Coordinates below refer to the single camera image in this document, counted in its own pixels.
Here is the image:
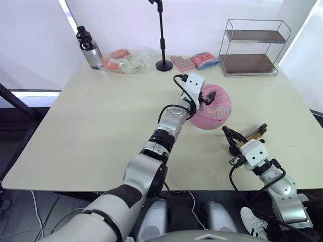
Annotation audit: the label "metal wire two-tier shelf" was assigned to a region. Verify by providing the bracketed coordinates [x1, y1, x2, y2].
[218, 19, 291, 78]

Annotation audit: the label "white floor cable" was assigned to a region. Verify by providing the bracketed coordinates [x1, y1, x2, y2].
[188, 191, 205, 230]
[29, 190, 44, 237]

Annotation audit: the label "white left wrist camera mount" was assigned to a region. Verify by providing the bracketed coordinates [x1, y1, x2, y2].
[182, 72, 206, 109]

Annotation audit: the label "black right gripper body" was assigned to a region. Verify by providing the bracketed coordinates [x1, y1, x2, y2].
[228, 141, 245, 166]

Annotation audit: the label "white sneaker black stripes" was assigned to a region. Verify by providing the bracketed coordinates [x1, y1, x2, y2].
[240, 206, 268, 240]

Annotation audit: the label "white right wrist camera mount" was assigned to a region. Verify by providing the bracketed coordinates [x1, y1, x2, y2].
[239, 139, 269, 172]

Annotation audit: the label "grey robot torso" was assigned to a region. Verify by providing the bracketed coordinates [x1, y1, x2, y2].
[145, 231, 268, 242]

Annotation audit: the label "pink and blue package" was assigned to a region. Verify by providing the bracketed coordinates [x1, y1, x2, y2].
[190, 52, 220, 70]

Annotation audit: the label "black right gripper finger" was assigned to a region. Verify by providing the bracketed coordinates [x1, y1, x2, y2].
[223, 128, 239, 149]
[222, 126, 248, 143]

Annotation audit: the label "pink ball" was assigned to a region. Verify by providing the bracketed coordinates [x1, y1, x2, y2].
[189, 84, 232, 131]

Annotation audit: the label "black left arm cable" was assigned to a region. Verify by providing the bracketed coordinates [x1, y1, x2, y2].
[158, 73, 198, 124]

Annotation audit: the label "clear water bottle black lid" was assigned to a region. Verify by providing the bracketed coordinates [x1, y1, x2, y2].
[76, 25, 104, 70]

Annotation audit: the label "black microphone stand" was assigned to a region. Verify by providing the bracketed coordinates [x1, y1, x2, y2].
[147, 0, 174, 72]

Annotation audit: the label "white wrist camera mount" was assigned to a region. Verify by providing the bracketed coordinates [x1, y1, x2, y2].
[182, 72, 206, 109]
[239, 139, 269, 172]

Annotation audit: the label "clear plastic bag orange items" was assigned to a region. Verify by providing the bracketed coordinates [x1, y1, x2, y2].
[102, 47, 155, 75]

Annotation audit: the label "black metal frame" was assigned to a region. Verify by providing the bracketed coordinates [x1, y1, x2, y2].
[0, 82, 43, 162]

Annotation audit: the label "gold and black hand pump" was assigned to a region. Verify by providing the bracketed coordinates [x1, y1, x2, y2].
[228, 123, 268, 154]

